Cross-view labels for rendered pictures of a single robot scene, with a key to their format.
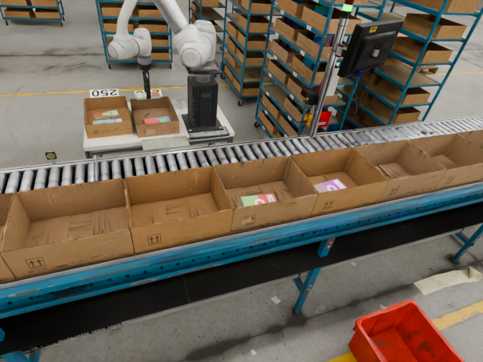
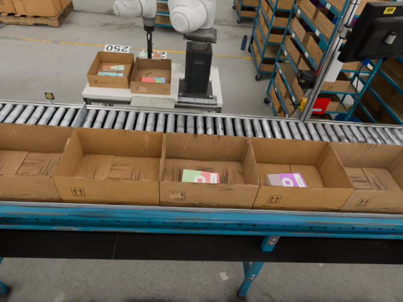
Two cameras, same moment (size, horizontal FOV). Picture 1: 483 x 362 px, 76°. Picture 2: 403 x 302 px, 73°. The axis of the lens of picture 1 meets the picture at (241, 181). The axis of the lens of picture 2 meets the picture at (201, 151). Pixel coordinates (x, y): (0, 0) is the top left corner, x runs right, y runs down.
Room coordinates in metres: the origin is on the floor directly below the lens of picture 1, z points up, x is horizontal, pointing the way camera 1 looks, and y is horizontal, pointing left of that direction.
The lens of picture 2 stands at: (0.28, -0.32, 1.86)
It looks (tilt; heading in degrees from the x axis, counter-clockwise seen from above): 43 degrees down; 18
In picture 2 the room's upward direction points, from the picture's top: 8 degrees clockwise
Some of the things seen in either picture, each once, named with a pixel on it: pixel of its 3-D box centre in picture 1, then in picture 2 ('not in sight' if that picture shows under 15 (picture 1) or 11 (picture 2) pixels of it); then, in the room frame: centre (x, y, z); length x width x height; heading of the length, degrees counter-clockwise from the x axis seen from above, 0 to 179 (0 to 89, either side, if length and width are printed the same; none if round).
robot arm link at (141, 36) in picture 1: (141, 42); (146, 3); (1.98, 0.74, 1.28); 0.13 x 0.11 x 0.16; 151
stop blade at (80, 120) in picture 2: (97, 186); (75, 130); (1.18, 0.76, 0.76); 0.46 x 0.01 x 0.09; 25
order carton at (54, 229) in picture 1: (75, 225); (20, 161); (0.74, 0.61, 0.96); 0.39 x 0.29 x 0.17; 115
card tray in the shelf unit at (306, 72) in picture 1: (316, 68); (331, 51); (2.78, -0.53, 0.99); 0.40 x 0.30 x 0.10; 21
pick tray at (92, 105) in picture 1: (108, 115); (113, 69); (1.84, 0.98, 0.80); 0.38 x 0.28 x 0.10; 26
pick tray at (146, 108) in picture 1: (154, 115); (152, 75); (1.93, 0.68, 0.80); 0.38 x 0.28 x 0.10; 26
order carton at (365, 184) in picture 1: (332, 180); (292, 174); (1.23, -0.46, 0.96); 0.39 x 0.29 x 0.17; 115
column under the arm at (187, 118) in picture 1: (202, 102); (197, 68); (2.00, 0.35, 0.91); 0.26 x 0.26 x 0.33; 24
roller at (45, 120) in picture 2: (51, 198); (37, 132); (1.08, 0.97, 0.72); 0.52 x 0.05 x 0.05; 25
